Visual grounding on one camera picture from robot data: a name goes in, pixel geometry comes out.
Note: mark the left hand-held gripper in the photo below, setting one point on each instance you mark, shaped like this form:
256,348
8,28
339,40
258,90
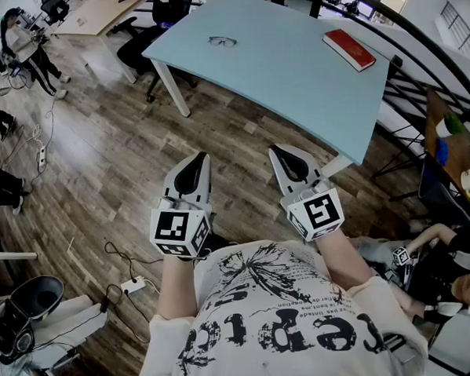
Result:
170,226

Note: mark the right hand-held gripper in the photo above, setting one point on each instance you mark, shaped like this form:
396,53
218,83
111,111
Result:
319,212

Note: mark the black-rimmed eyeglasses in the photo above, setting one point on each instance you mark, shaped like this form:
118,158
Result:
216,41

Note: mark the person's right forearm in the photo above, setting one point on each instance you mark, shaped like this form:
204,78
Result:
345,260

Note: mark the person's left forearm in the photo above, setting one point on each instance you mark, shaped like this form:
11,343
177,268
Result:
177,288

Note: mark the white table leg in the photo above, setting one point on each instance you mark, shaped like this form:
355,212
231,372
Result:
338,165
172,88

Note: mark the white power strip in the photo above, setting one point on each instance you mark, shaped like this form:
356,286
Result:
41,158
133,285

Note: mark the red hardcover book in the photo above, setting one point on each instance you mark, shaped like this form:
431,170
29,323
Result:
349,49

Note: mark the black office chair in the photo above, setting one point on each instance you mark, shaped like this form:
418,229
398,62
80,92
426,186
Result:
54,8
141,50

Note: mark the blue cloth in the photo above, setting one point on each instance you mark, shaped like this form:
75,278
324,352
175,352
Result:
442,152

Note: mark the dark padded chair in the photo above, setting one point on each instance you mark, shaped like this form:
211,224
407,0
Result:
442,202

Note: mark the white printed t-shirt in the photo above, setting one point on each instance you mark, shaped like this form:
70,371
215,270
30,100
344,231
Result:
273,322

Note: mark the brown wooden side table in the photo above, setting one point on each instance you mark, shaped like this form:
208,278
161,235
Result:
451,152

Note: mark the white cup with green plant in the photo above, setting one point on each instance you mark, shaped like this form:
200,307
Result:
448,127

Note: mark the black round carrying case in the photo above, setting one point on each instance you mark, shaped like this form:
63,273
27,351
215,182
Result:
36,296

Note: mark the light wooden desk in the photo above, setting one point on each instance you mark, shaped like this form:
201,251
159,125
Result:
92,14

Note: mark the barred window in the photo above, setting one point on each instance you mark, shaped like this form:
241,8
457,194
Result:
456,24

